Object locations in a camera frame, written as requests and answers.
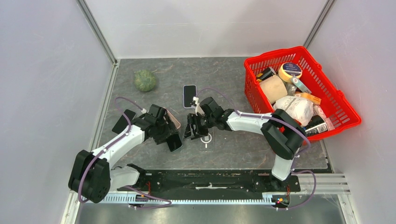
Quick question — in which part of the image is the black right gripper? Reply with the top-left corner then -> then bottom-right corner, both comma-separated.
182,113 -> 215,140

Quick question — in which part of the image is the pink phone case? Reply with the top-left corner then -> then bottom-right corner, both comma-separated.
167,110 -> 181,130

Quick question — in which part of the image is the clear magsafe phone case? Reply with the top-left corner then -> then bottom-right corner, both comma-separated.
199,130 -> 215,153

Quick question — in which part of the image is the lilac phone case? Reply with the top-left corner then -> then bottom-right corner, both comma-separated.
182,84 -> 198,109

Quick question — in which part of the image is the red plastic basket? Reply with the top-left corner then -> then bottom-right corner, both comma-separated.
244,46 -> 362,143

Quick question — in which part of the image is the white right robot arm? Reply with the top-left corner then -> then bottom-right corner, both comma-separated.
184,97 -> 309,191

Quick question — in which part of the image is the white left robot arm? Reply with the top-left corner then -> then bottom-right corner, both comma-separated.
68,104 -> 183,203

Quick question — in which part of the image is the green felt ball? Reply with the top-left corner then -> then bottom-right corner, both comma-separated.
134,70 -> 156,92

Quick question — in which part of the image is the black yellow tool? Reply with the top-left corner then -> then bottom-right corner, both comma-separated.
256,66 -> 276,82

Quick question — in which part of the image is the white wrapped package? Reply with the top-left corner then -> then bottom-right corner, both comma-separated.
273,96 -> 313,126

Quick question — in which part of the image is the yellow masking tape roll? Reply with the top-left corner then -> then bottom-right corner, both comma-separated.
278,62 -> 303,83

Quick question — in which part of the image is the teal white small packet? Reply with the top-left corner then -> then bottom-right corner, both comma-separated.
290,77 -> 312,94

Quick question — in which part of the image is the orange small box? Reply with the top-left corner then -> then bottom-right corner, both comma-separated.
294,92 -> 321,105

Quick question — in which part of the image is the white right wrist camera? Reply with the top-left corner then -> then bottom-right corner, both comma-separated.
191,97 -> 205,115

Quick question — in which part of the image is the black mounting base plate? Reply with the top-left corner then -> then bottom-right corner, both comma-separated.
133,169 -> 301,200

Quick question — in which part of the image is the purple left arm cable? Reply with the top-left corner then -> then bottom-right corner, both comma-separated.
77,96 -> 173,210

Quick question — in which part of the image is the grey slotted cable duct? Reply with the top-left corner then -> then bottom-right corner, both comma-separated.
102,193 -> 274,205

